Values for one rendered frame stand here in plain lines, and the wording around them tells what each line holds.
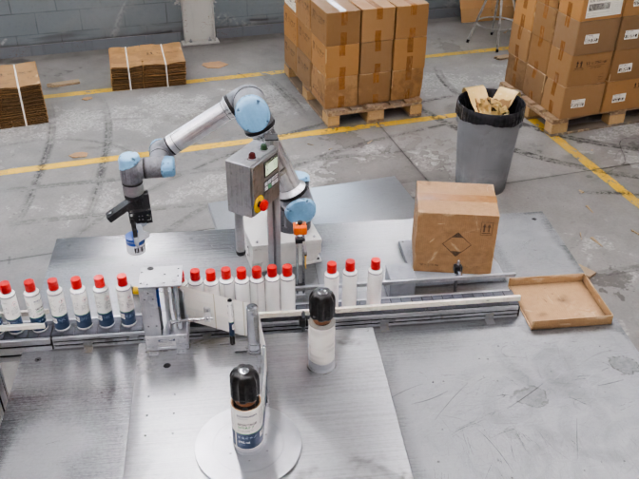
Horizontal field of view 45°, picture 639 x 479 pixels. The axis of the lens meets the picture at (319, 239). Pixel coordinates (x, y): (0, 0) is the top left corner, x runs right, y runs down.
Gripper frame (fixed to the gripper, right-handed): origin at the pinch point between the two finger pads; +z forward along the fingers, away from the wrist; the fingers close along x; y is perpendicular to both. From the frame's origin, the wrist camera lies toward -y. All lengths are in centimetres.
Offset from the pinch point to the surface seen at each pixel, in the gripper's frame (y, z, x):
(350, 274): 69, -4, -49
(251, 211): 37, -31, -42
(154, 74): 45, 89, 395
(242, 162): 35, -47, -39
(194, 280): 16.4, -4.8, -38.4
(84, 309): -20.7, 3.4, -32.5
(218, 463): 11, 11, -103
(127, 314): -6.8, 6.5, -35.4
